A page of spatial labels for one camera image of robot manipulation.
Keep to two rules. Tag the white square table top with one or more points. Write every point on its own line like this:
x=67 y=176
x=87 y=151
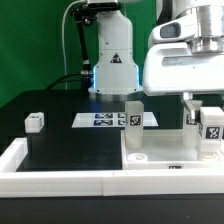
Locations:
x=164 y=149

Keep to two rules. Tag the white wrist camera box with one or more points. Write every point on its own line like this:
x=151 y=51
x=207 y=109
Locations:
x=173 y=31

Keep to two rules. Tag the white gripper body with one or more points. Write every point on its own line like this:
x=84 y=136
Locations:
x=172 y=69

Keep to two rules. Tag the white U-shaped obstacle fence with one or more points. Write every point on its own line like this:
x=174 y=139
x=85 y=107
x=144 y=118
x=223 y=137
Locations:
x=101 y=183

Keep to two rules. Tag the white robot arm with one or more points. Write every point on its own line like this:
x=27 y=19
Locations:
x=116 y=72

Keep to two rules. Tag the white sheet with tags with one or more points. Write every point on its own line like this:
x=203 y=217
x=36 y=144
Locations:
x=114 y=119

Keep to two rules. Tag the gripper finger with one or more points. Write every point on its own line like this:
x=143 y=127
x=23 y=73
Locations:
x=192 y=106

